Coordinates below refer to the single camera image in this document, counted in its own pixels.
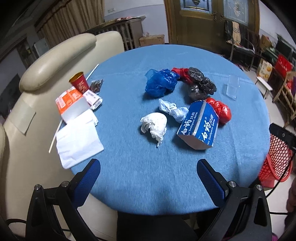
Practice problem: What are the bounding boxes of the clear plastic packaging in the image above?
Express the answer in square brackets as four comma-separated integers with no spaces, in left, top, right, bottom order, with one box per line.
[226,75,239,100]

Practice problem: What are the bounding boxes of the blue toothpaste box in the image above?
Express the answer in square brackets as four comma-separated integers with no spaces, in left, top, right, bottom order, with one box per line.
[177,101,219,150]

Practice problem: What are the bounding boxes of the red mesh waste basket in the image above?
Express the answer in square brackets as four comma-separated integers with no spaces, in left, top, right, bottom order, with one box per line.
[258,134,293,188]

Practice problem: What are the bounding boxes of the small white stool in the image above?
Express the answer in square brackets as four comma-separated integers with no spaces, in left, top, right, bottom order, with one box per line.
[255,76,273,99]

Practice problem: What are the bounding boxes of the white flat napkin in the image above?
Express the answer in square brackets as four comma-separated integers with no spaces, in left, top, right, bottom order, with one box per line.
[56,109,104,169]

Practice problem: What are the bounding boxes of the rattan armchair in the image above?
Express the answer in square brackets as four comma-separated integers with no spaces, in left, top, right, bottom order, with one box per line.
[273,71,295,128]

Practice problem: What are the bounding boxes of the red plastic bag ball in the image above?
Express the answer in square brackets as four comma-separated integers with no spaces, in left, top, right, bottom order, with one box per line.
[206,97,232,125]

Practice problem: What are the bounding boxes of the red gift bag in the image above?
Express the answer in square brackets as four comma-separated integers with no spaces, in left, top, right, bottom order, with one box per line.
[274,54,293,78]

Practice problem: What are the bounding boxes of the yellow white snack carton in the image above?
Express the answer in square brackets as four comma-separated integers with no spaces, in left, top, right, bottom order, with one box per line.
[256,58,273,81]

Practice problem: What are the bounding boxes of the white long straw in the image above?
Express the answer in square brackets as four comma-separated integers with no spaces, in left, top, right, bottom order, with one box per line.
[48,63,100,154]

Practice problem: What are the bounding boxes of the orange white carton box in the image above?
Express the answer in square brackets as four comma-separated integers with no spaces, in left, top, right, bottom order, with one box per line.
[55,86,90,124]

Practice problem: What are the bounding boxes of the black metal armchair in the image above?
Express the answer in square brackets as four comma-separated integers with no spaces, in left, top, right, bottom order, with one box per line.
[224,20,260,70]

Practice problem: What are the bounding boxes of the small white barcode box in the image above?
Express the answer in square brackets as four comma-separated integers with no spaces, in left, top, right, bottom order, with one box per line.
[83,89,103,110]

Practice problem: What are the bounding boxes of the black plastic bag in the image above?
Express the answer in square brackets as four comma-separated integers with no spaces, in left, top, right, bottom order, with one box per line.
[188,67,217,101]

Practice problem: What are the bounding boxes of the dark snack wrapper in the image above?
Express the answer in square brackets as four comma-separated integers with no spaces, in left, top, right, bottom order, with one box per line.
[90,79,103,94]

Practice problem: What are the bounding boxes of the white crumpled tissue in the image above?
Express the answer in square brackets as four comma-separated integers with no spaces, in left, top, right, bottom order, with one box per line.
[140,113,167,148]

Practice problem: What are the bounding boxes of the white-blue crumpled bag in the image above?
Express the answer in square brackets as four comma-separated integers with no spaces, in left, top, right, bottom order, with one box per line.
[159,99,189,123]

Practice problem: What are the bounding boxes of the red paper cup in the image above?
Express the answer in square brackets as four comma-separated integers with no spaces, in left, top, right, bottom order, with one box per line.
[69,72,89,94]

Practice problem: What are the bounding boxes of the red plastic bag behind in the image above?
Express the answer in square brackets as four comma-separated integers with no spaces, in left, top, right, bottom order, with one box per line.
[171,68,193,85]

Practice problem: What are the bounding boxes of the blue round tablecloth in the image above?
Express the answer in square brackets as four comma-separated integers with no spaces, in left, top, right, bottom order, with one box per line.
[91,45,270,215]

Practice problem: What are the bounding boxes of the blue plastic bag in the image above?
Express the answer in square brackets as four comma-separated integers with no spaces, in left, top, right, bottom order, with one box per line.
[145,69,180,98]

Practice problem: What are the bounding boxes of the wooden door with glass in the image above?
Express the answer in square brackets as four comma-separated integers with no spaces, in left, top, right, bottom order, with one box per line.
[164,1,260,54]

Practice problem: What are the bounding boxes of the cardboard box by radiator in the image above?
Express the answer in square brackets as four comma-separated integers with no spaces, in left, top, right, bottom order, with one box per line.
[139,35,165,47]

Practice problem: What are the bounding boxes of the radiator cover cabinet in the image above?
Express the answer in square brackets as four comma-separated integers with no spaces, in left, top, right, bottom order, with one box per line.
[85,16,143,51]

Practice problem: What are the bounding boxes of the beige curtain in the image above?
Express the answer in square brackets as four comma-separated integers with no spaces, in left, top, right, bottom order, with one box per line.
[35,0,105,48]

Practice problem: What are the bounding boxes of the black cable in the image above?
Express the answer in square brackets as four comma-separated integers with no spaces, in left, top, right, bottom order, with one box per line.
[264,152,296,216]

